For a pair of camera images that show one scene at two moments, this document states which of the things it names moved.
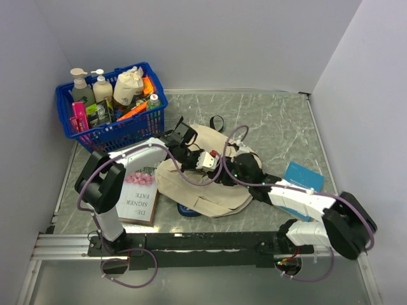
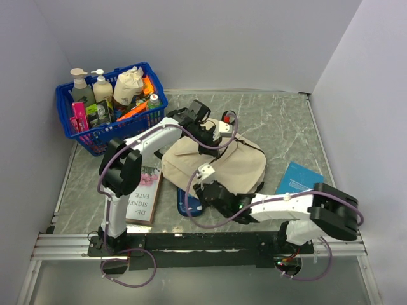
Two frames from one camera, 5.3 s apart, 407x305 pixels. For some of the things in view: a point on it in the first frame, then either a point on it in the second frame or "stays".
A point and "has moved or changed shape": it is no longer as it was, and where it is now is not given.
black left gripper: x=193 y=166 to x=213 y=152
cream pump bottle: x=102 y=90 stays
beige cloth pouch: x=128 y=84 stays
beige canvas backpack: x=199 y=191 has moved or changed shape
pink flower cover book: x=138 y=195 stays
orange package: x=148 y=89 stays
